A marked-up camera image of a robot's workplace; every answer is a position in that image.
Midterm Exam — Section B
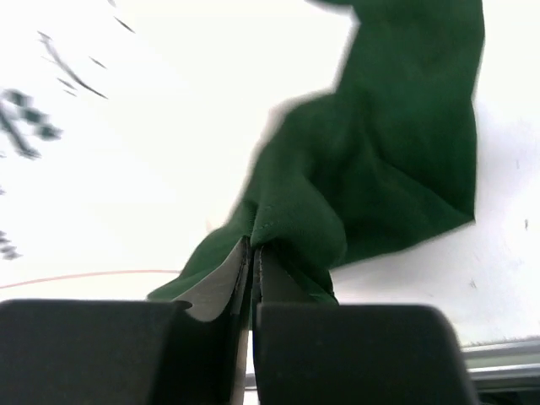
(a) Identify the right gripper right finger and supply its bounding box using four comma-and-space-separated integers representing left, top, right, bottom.
253, 247, 478, 405

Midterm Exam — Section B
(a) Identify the white and green raglan t-shirt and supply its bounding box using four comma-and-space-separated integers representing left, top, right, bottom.
0, 0, 486, 330

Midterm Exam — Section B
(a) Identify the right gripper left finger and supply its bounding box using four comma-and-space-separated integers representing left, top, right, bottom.
1, 239, 252, 405

